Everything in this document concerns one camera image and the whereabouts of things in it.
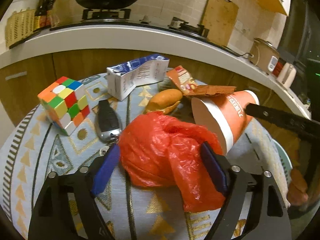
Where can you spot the black gas stove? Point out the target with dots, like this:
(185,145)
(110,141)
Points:
(122,17)

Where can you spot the bread roll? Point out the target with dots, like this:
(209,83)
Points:
(165,101)

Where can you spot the torn brown cardboard piece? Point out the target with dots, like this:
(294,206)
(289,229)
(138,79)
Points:
(211,91)

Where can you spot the orange panda snack packet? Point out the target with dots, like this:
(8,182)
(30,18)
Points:
(182,79)

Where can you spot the colourful rubik's cube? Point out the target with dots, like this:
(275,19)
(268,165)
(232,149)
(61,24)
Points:
(65,104)

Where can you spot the person's right hand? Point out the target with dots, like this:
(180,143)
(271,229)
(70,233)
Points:
(297,190)

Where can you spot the dark sauce bottle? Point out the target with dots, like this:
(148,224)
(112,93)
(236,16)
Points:
(41,18)

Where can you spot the black car key fob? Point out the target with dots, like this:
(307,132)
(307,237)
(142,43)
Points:
(107,123)

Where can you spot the black window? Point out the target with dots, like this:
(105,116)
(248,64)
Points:
(300,38)

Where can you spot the red plastic bag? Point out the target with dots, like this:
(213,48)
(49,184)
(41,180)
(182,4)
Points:
(158,150)

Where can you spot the light green trash basket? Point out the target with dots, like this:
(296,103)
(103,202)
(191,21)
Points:
(285,161)

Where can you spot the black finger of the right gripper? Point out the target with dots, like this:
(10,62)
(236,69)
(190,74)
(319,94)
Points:
(303,127)

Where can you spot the white electric kettle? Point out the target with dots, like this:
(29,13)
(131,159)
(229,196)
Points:
(287,75)

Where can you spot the beige slotted basket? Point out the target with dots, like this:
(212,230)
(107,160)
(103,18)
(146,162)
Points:
(19,26)

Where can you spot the wooden cutting board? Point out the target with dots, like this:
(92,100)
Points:
(219,17)

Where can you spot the beige rice cooker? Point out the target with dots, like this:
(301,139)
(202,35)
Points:
(263,55)

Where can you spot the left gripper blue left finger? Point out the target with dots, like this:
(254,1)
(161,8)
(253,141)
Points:
(110,161)

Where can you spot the orange paper cup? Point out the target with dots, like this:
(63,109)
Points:
(224,115)

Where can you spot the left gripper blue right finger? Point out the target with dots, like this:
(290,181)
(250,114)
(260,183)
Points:
(216,166)

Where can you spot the blue white milk carton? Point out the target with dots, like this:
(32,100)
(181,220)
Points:
(123,78)

